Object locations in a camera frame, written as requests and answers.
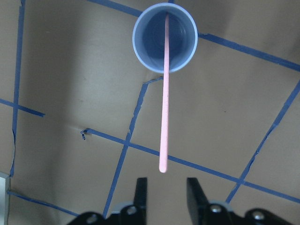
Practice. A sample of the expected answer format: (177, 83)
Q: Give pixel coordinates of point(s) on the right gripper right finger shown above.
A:
(197, 202)

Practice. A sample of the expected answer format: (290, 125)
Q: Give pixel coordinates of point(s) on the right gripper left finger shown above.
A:
(136, 213)

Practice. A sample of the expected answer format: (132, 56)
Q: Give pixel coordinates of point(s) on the light blue plastic cup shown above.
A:
(148, 37)

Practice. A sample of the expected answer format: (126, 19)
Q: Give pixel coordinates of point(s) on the pink chopstick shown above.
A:
(163, 157)

